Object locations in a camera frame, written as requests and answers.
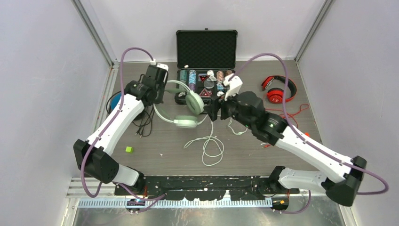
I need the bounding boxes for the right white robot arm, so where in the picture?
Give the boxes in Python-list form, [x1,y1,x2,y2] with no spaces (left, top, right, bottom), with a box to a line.
[204,91,367,207]

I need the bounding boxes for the red headphone cable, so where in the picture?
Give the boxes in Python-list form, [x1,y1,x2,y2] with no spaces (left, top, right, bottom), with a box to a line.
[262,103,311,149]

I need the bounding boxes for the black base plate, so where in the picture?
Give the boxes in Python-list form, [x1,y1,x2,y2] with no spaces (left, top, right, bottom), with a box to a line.
[114,176,300,201]

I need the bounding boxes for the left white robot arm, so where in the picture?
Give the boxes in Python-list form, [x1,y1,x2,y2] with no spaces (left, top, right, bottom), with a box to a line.
[73,63,168,195]

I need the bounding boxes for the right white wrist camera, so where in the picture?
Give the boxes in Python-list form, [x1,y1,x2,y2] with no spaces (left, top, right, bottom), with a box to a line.
[223,73,243,101]

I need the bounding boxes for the blue black headphones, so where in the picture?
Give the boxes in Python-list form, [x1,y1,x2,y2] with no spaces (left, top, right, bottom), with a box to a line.
[106,91,121,115]

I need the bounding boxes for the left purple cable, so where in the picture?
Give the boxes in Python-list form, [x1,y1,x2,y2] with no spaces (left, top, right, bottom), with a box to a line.
[80,47,168,213]

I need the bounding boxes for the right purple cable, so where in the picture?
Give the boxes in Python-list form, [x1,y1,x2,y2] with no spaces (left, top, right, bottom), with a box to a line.
[229,53,390,215]

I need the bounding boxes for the mint green headphones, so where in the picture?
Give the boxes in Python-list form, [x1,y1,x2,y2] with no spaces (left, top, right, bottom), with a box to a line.
[153,80,206,129]

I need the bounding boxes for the black poker chip case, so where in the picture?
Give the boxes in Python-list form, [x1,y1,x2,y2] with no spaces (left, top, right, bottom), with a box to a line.
[176,28,238,104]

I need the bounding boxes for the purple cable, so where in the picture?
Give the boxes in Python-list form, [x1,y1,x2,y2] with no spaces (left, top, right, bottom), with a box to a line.
[229,53,390,215]
[80,47,168,213]

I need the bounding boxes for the green cube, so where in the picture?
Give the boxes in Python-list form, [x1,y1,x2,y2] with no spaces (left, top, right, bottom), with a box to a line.
[125,146,133,153]

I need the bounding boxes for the black headphone cable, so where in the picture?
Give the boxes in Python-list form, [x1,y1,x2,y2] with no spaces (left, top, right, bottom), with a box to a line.
[132,104,156,138]

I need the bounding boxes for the red headphones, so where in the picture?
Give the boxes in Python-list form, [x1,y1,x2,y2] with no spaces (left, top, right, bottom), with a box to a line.
[261,75,297,104]

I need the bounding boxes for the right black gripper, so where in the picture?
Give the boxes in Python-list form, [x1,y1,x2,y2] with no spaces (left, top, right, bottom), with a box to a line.
[204,87,254,129]

